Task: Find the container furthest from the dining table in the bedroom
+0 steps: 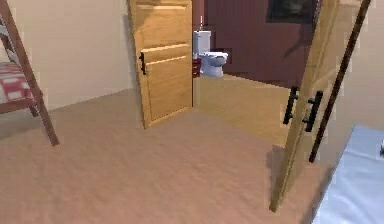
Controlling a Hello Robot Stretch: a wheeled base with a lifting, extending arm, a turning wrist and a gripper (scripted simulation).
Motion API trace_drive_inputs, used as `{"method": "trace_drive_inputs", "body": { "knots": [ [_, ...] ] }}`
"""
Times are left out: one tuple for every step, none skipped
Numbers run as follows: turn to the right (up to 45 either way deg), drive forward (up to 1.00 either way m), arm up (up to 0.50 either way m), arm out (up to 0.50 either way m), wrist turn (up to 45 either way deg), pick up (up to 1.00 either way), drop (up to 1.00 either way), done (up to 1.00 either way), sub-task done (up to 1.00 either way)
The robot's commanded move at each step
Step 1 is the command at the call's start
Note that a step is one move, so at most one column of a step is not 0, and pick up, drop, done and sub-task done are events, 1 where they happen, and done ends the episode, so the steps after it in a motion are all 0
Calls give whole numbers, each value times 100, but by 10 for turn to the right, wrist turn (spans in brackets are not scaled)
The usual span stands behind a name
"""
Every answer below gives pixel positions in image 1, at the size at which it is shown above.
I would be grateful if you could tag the red bin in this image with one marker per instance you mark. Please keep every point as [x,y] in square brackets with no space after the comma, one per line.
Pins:
[196,66]

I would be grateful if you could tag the light wooden room door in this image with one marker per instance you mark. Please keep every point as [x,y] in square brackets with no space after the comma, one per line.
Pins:
[166,66]
[310,100]

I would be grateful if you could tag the white toilet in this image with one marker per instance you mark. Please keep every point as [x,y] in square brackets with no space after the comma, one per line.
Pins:
[210,56]

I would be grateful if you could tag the pale blue bed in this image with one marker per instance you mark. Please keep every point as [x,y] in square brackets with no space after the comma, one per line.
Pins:
[356,180]

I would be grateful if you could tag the red white checked blanket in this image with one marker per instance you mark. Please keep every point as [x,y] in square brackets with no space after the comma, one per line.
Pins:
[11,83]

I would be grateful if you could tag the brown wooden bed frame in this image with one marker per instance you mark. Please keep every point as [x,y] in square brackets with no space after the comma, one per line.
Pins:
[31,80]

